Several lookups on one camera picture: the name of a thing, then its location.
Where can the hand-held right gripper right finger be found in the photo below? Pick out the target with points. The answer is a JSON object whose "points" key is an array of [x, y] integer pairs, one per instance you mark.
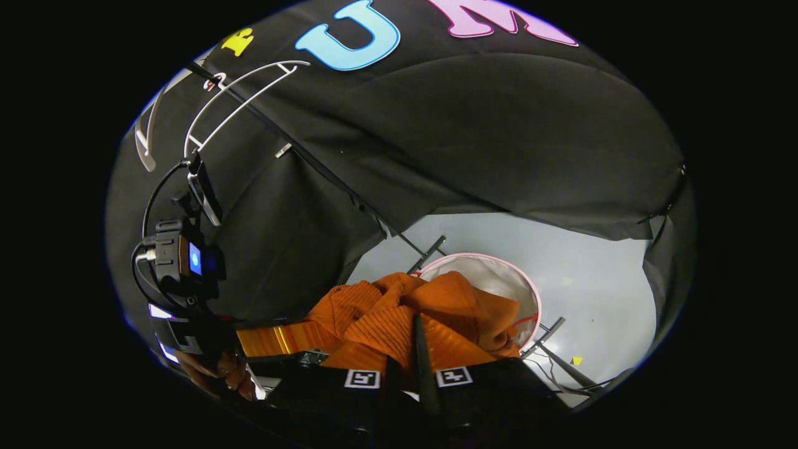
{"points": [[425, 374]]}

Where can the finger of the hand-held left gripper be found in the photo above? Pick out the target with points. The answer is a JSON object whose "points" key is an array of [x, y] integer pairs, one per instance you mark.
{"points": [[274, 340]]}

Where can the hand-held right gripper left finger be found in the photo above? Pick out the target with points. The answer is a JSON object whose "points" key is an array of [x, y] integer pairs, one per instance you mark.
{"points": [[324, 399]]}

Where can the orange knit jacket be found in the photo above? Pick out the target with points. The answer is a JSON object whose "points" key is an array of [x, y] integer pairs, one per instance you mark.
{"points": [[374, 312]]}

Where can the white pink-rimmed laundry hamper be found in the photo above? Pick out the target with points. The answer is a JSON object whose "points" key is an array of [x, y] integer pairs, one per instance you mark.
{"points": [[499, 280]]}

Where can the black clothes rack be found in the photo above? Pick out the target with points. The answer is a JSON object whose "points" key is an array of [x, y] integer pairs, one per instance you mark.
{"points": [[427, 254]]}

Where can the white cloth clip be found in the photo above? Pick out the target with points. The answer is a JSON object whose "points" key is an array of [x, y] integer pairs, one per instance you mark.
{"points": [[283, 150]]}

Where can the black backdrop cloth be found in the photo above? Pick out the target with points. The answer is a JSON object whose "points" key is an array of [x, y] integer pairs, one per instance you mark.
{"points": [[499, 125]]}

